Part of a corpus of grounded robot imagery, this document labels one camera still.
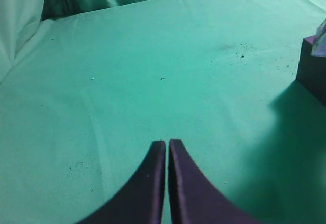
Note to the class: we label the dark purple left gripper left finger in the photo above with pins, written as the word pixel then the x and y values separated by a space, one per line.
pixel 141 198

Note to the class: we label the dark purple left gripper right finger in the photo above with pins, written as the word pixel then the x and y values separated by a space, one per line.
pixel 193 199

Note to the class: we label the green table cloth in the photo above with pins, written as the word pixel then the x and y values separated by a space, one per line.
pixel 92 91

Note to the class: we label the dark purple cube block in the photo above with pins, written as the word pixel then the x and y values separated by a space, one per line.
pixel 311 70

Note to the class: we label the marbled white square pyramid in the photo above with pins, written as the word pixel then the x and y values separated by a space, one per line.
pixel 319 42

